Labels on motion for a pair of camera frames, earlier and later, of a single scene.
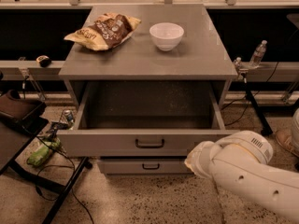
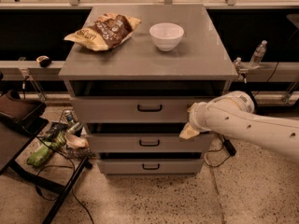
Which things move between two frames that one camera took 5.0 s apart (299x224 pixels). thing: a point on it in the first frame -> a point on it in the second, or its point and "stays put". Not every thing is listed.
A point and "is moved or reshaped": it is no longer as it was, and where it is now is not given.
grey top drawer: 143,119 is moved or reshaped
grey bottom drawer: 144,166 stays put
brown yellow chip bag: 107,31 stays put
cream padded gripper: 202,155 -> 195,118
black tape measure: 44,61 stays put
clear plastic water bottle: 258,54 stays put
